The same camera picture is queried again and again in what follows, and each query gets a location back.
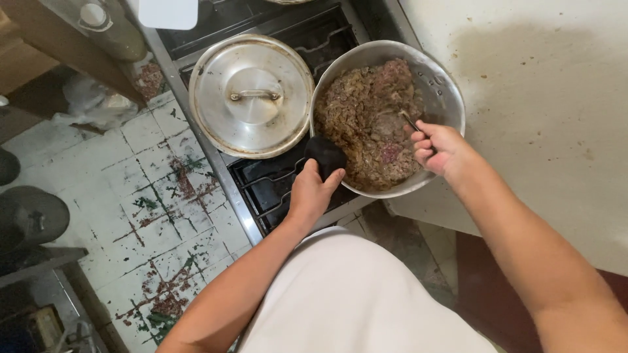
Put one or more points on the metal stirring utensil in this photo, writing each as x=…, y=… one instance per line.
x=409, y=121

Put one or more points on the dark round stool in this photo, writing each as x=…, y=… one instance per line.
x=29, y=218

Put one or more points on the steel gas stove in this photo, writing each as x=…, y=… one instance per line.
x=274, y=181

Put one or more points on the large aluminium cooking pot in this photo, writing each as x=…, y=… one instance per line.
x=431, y=83

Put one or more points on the black cloth pot holder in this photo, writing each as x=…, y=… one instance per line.
x=326, y=157

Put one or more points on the metal shelf with clutter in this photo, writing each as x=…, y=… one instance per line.
x=34, y=304

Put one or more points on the olive gas cylinder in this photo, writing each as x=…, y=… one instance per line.
x=105, y=27

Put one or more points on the white plastic board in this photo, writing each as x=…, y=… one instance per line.
x=168, y=13

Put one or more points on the person's left hand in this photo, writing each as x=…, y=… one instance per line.
x=309, y=193

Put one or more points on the wooden cabinet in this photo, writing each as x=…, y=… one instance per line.
x=49, y=63

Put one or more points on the ground meat mixture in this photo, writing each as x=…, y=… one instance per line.
x=368, y=122

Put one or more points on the person's white shirt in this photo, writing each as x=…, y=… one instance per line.
x=353, y=299

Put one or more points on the person's right hand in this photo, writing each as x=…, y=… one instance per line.
x=441, y=149

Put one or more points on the clear plastic bag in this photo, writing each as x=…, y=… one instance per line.
x=95, y=103

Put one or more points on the person's right fingers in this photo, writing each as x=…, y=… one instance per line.
x=423, y=144

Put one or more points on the round aluminium pot lid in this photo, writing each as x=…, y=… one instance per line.
x=251, y=95

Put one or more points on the dark red cabinet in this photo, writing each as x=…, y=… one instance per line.
x=495, y=294

